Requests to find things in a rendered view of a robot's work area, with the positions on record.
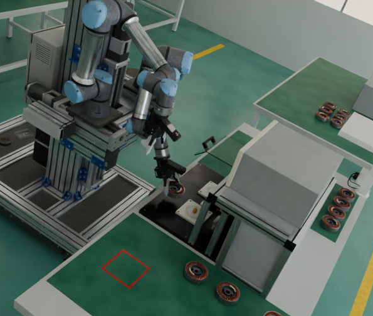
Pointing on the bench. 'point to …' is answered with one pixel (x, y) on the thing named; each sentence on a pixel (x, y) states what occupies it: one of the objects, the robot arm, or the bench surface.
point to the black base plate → (204, 177)
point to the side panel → (252, 258)
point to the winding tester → (284, 172)
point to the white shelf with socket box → (361, 129)
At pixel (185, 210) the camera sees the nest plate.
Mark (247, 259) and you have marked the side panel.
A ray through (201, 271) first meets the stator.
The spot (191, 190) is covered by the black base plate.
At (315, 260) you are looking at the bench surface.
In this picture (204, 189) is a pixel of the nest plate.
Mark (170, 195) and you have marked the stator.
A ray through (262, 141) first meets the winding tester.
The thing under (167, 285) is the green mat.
